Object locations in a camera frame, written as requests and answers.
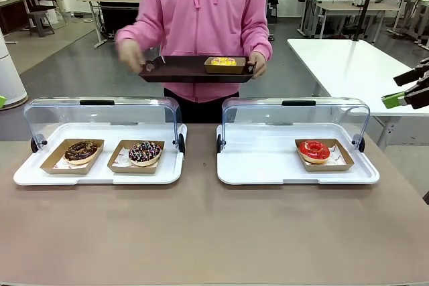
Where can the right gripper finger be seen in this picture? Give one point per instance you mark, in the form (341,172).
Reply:
(393,101)
(412,73)

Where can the yellow sprinkled donut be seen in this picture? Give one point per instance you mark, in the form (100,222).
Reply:
(223,61)

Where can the dark brown serving tray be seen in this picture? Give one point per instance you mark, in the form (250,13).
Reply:
(181,70)

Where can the person's right forearm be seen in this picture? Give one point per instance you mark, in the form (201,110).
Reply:
(137,33)

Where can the person's left forearm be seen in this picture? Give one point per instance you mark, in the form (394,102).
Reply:
(258,36)

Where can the red donut in box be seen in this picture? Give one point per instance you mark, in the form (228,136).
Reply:
(345,162)

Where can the red glazed donut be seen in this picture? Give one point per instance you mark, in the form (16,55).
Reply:
(315,152)

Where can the sprinkled chocolate donut in box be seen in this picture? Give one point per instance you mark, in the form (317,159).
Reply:
(134,169)

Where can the chocolate donut with sprinkles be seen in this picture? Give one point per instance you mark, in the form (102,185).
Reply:
(145,153)

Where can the person in pink hoodie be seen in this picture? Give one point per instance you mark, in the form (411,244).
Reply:
(201,14)

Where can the person's right hand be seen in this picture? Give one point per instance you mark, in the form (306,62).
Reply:
(132,55)

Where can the person's left hand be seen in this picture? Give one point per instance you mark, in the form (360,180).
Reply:
(258,65)

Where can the white side table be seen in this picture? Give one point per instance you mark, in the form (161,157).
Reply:
(335,61)

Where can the long grey background desk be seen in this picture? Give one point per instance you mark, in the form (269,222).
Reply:
(348,6)

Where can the clear display case lid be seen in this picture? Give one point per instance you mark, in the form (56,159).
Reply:
(295,115)
(100,112)

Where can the white display case base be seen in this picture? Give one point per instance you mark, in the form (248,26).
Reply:
(100,179)
(261,165)

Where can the black cabinet under desk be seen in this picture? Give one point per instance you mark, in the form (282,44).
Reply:
(117,18)

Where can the black trousers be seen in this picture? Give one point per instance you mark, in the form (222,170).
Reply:
(201,110)

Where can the white cylindrical pedestal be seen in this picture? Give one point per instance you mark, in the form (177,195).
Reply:
(8,71)

